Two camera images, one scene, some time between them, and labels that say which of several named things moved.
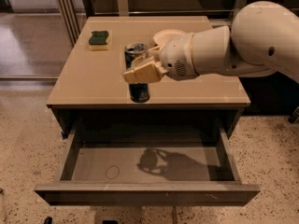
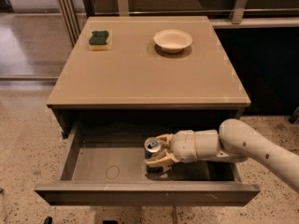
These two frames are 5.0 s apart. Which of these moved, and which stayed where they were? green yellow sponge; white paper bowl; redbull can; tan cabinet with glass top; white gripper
Moved: redbull can; white gripper
Stayed: green yellow sponge; white paper bowl; tan cabinet with glass top
